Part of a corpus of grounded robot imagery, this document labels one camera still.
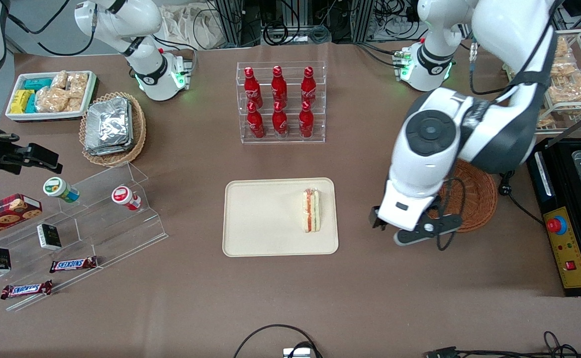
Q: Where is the black power cable with plug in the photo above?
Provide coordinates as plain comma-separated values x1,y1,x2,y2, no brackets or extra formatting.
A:
498,172,545,227

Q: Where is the white cloth bag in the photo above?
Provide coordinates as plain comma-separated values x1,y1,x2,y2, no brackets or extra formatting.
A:
160,4,222,50

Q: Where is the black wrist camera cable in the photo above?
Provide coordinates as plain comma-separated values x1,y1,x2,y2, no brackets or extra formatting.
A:
435,177,466,251

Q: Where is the red lid jar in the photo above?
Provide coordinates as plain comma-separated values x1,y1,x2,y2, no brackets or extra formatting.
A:
111,185,142,211

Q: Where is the sandwich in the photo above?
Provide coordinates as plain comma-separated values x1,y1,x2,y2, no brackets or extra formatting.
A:
302,187,322,233

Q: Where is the black looped cable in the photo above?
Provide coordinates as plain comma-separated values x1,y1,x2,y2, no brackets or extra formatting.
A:
233,324,323,358

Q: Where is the white plastic bin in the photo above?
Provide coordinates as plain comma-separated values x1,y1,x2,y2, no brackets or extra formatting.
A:
5,71,98,122

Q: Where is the cream plastic tray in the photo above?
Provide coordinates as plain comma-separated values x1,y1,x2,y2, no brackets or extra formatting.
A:
222,178,339,258

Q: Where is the Snickers chocolate bar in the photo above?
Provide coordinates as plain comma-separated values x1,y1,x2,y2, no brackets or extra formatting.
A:
0,280,53,300
49,256,98,273

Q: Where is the round brown wicker basket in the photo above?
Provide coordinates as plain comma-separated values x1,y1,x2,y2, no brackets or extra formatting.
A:
439,159,498,234

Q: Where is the black sealing machine yellow panel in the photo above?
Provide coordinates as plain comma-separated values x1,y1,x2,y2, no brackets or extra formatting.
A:
526,102,581,297

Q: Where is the black cable with connector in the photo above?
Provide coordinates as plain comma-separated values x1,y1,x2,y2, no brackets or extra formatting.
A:
424,331,581,358

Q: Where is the red tartan cookie box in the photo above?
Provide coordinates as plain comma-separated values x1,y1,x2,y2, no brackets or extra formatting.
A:
0,194,43,243

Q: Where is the red cola bottle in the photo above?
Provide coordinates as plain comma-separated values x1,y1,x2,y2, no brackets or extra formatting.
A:
301,66,317,104
247,102,265,139
271,65,288,105
244,66,263,107
298,101,314,138
272,101,289,138

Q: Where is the green lid jar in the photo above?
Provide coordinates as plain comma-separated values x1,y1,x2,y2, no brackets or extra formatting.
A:
43,177,80,203

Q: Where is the tan wicker basket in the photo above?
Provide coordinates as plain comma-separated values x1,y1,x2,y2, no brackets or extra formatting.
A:
79,91,147,167

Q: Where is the silver foil container stack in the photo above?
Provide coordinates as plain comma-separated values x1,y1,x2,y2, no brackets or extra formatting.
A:
84,97,134,156

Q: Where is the clear acrylic bottle rack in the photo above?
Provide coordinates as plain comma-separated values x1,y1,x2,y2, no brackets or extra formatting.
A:
236,61,327,145

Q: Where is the aluminium frame post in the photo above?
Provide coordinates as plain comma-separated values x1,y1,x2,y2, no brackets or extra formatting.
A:
214,0,244,48
353,0,375,43

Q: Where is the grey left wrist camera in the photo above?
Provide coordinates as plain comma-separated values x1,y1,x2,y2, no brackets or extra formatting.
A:
394,215,463,247

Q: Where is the yellow snack pack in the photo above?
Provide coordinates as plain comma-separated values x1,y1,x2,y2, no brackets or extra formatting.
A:
11,89,35,114

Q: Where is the grey cable bundle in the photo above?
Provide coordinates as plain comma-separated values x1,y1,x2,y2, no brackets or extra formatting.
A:
299,25,332,45

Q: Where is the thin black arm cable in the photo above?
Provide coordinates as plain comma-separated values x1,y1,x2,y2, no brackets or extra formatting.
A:
468,30,515,96

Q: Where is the clear acrylic stepped shelf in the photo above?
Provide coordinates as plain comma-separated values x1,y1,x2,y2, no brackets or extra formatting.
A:
0,161,168,313

